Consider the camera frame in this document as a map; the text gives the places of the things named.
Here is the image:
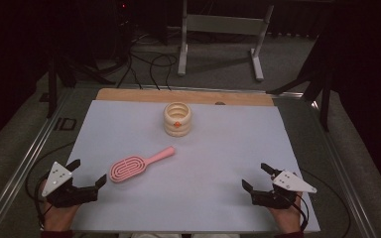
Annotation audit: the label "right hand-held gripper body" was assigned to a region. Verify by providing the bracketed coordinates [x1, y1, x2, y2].
[250, 170, 318, 210]

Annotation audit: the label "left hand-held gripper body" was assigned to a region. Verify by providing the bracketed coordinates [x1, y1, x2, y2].
[41, 161, 99, 208]

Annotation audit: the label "pink hairbrush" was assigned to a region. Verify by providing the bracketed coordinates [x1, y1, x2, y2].
[108, 146, 177, 183]

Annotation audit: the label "person's right hand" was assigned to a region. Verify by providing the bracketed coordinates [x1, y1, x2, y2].
[267, 191, 304, 234]

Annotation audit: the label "person's left hand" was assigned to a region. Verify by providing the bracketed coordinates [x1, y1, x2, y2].
[39, 179, 82, 232]

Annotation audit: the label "pale grey table mat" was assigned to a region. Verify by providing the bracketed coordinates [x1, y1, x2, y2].
[68, 99, 321, 233]

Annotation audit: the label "black tripod stand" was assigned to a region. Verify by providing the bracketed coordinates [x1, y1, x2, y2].
[47, 49, 117, 119]
[266, 33, 334, 133]

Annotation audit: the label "cream ringed cup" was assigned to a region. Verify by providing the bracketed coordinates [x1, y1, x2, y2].
[163, 101, 192, 138]

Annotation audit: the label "white metal stand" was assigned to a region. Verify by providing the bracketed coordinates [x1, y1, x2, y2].
[177, 0, 275, 82]

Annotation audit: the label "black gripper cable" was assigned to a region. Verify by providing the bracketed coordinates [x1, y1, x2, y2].
[25, 141, 77, 230]
[287, 168, 351, 238]

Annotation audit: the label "black bracket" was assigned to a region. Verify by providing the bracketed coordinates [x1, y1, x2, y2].
[53, 117, 78, 132]

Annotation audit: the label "aluminium rail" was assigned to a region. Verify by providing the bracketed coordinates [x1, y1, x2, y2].
[311, 98, 380, 238]
[0, 88, 74, 238]

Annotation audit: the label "black floor cables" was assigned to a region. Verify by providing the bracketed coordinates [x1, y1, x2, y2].
[117, 33, 179, 91]

